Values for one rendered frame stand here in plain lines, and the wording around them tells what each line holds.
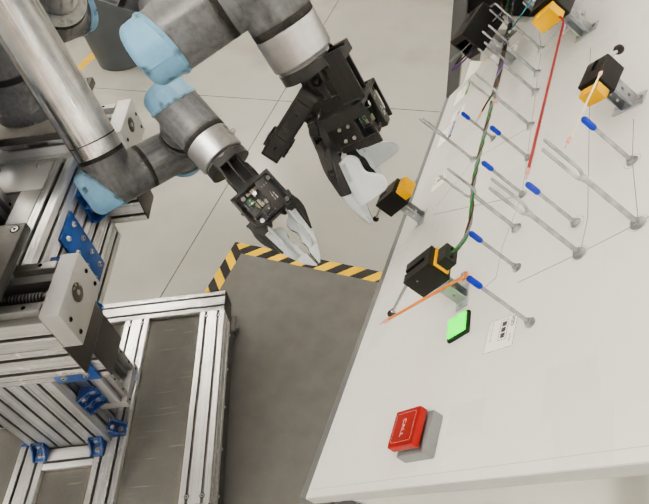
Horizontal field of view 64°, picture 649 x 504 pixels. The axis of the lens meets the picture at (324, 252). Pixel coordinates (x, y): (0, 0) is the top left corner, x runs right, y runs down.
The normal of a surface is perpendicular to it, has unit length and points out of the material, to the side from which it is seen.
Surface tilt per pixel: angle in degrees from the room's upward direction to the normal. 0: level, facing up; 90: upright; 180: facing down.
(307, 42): 66
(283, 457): 0
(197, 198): 0
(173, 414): 0
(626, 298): 53
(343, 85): 83
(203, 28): 83
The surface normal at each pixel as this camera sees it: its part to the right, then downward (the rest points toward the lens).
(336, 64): -0.26, 0.65
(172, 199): -0.11, -0.66
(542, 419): -0.81, -0.55
